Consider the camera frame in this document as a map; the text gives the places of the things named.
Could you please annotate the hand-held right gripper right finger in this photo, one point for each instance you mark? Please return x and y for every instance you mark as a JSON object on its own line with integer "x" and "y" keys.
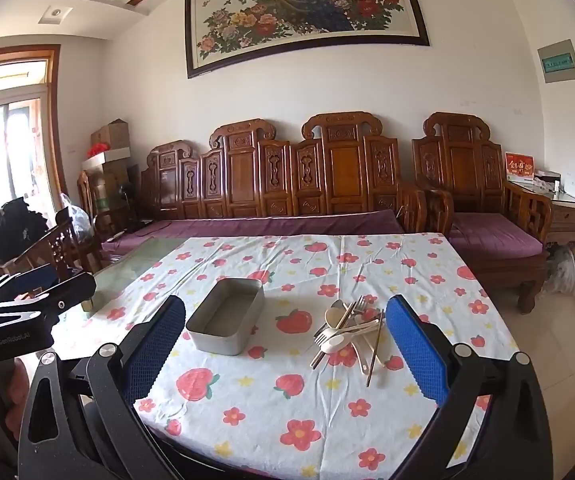
{"x": 415, "y": 350}

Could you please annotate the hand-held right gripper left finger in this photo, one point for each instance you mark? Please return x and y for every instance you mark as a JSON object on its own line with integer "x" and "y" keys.
{"x": 155, "y": 345}

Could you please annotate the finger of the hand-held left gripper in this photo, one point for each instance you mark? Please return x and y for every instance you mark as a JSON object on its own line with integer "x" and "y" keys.
{"x": 37, "y": 279}
{"x": 75, "y": 291}

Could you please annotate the brown wooden chopstick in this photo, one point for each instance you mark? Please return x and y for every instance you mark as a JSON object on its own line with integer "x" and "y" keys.
{"x": 373, "y": 355}
{"x": 332, "y": 335}

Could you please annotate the rectangular metal tin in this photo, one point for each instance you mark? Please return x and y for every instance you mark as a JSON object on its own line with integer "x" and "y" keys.
{"x": 217, "y": 345}

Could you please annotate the large metal fork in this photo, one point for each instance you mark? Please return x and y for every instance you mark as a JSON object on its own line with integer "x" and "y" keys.
{"x": 361, "y": 305}

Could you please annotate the beige plastic spoon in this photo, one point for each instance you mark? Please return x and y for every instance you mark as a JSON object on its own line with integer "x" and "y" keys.
{"x": 338, "y": 341}
{"x": 335, "y": 317}

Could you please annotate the beige plastic fork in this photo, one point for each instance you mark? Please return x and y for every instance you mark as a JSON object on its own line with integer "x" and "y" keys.
{"x": 321, "y": 340}

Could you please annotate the wooden dining chair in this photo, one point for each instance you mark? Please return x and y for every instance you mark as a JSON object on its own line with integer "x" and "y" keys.
{"x": 85, "y": 195}
{"x": 60, "y": 250}

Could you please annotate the dark clothing pile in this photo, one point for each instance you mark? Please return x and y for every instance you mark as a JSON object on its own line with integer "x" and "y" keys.
{"x": 12, "y": 225}

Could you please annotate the remote control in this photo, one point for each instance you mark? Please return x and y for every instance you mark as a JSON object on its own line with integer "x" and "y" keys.
{"x": 115, "y": 236}

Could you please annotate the clear plastic bag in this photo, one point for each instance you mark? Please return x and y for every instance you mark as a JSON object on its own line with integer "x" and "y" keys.
{"x": 77, "y": 220}

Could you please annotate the stack of cardboard boxes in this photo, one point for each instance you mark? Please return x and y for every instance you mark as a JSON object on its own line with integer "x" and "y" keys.
{"x": 110, "y": 190}

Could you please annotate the floral strawberry tablecloth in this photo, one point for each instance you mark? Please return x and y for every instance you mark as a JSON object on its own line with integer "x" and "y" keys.
{"x": 267, "y": 410}

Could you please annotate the white flat box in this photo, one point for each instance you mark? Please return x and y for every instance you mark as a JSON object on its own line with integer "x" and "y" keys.
{"x": 112, "y": 156}

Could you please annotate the purple armchair cushion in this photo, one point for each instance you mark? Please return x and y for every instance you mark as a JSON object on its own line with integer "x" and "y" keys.
{"x": 497, "y": 235}

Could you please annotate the red artificial flowers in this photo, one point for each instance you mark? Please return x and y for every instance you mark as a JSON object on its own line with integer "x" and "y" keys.
{"x": 97, "y": 150}

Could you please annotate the brown cardboard box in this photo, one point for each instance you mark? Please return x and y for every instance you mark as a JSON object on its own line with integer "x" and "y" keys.
{"x": 111, "y": 135}

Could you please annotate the purple sofa cushion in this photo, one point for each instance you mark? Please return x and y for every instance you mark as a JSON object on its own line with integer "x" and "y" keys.
{"x": 267, "y": 227}

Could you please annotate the grey fluffy bag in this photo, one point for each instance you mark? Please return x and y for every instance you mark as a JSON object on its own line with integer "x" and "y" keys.
{"x": 560, "y": 270}

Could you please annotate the carved wooden armchair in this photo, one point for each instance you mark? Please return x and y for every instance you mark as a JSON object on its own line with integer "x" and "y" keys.
{"x": 462, "y": 160}

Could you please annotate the wooden side table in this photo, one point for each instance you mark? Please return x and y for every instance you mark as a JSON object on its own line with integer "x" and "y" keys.
{"x": 567, "y": 220}

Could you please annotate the red desk calendar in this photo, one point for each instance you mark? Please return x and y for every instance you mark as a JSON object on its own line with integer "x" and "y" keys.
{"x": 519, "y": 166}

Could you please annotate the carved wooden sofa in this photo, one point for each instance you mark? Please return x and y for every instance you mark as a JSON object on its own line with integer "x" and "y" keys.
{"x": 277, "y": 170}

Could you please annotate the tissue box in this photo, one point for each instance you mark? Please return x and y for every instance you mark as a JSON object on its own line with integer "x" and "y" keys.
{"x": 548, "y": 180}

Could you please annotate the recessed ceiling light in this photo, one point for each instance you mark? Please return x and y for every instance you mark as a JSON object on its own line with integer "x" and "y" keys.
{"x": 55, "y": 14}

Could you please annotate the framed peacock flower painting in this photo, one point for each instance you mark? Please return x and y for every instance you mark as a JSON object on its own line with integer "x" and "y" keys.
{"x": 307, "y": 10}

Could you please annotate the wooden door frame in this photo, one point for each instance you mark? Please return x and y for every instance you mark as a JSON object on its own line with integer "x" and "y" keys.
{"x": 57, "y": 110}

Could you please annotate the green wall panel box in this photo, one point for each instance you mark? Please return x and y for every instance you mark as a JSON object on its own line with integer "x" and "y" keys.
{"x": 560, "y": 62}

